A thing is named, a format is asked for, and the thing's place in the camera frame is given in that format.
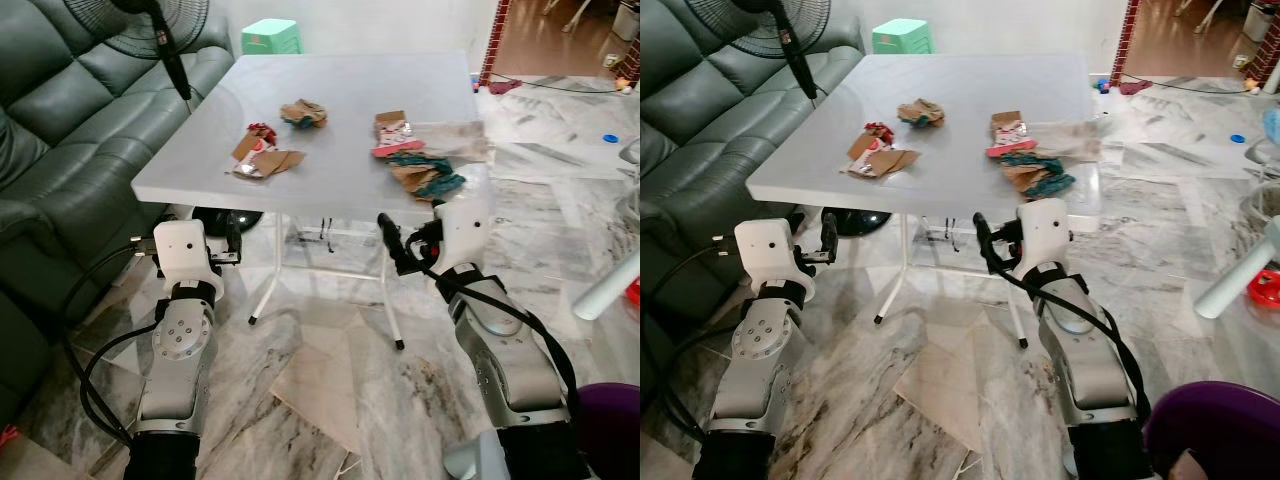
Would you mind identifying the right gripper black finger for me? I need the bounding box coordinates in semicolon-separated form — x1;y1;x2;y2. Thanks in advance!
378;213;405;263
974;212;1001;263

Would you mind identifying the brown red carton piece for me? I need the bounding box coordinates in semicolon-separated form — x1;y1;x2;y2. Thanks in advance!
230;136;307;181
843;136;921;181

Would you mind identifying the red white snack carton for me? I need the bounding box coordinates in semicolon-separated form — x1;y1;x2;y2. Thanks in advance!
372;110;414;159
987;110;1031;159

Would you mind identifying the purple rubbish bin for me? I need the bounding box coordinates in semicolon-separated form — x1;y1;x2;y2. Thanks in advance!
1143;381;1280;480
578;383;641;480

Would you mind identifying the white folding table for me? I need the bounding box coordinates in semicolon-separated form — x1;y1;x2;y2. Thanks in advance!
747;52;1106;351
132;52;493;352

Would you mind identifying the large teal brown torn cardboard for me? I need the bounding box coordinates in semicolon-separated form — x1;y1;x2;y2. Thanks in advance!
1000;150;1079;201
388;150;468;203

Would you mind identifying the dirty grey cloth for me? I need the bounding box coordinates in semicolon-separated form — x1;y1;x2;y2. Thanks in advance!
406;122;491;164
1022;122;1104;164

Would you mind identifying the small crumpled brown teal cardboard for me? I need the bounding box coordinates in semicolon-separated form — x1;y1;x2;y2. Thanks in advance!
897;99;946;129
279;100;328;130

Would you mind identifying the beige flat floor sheet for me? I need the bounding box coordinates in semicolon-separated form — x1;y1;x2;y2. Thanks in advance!
270;320;361;457
893;335;986;451

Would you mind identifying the black standing fan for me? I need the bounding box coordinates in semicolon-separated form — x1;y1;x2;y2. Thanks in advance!
690;0;906;238
65;0;266;238

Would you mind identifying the dark green leather sofa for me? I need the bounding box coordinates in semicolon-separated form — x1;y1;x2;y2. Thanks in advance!
0;0;237;421
640;0;867;401

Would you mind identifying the white plastic tube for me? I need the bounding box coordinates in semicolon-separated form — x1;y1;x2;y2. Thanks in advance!
572;250;641;322
1195;215;1280;321

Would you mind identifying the green plastic stool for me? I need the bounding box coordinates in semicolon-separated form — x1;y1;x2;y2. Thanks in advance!
872;19;934;55
241;19;302;56

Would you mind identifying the light wooden chair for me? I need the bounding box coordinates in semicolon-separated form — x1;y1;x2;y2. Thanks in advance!
543;0;599;31
1175;0;1237;31

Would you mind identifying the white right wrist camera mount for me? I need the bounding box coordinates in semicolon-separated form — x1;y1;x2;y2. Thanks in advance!
1015;198;1073;279
437;200;493;277

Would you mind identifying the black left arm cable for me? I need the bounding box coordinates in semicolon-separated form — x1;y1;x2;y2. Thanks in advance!
645;234;746;443
58;237;166;449

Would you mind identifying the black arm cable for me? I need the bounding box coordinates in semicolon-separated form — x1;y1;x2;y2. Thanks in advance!
645;234;746;443
400;255;579;426
58;237;166;449
990;255;1153;423

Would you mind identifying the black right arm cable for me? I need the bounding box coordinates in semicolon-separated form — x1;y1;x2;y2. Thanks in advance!
400;255;579;426
990;255;1153;423

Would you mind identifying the thin black floor cable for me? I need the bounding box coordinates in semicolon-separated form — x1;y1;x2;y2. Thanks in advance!
500;72;611;94
1120;72;1241;94

